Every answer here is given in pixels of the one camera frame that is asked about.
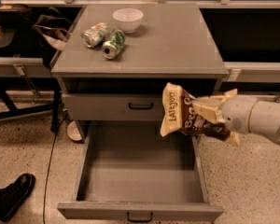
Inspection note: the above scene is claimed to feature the black boot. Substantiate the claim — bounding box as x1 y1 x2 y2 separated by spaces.
0 173 35 222

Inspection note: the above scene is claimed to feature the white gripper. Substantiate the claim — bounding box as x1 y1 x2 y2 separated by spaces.
192 89 258 134

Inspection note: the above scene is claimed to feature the green soda can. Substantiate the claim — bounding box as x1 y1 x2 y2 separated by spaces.
102 29 125 60

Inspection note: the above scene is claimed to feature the black floor cable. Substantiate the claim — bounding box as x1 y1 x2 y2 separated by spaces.
42 117 66 224

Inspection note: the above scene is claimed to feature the brown sea salt chip bag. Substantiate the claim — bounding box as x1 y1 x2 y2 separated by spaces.
161 82 239 146

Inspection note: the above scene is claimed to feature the grey drawer cabinet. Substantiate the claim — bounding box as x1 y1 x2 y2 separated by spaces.
51 4 228 136

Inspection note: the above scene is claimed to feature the dark bag with strap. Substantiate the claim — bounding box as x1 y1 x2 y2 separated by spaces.
33 7 72 68

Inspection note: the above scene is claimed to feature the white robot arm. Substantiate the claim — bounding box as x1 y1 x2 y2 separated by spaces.
192 89 280 146

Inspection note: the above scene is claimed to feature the silver orange soda can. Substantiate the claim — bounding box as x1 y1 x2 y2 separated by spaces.
81 22 111 48

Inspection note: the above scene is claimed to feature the white bowl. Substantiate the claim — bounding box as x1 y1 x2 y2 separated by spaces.
112 8 144 34

